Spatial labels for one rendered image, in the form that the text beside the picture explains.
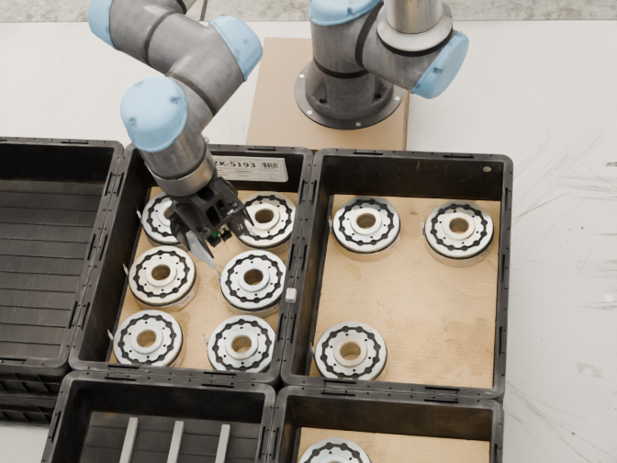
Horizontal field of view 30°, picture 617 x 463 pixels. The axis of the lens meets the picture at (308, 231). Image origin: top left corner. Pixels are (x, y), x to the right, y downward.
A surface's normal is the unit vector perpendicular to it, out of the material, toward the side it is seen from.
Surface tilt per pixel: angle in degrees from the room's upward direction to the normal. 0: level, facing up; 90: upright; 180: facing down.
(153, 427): 0
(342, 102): 69
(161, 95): 6
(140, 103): 6
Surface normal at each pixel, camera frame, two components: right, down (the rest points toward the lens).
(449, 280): -0.11, -0.55
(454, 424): -0.13, 0.83
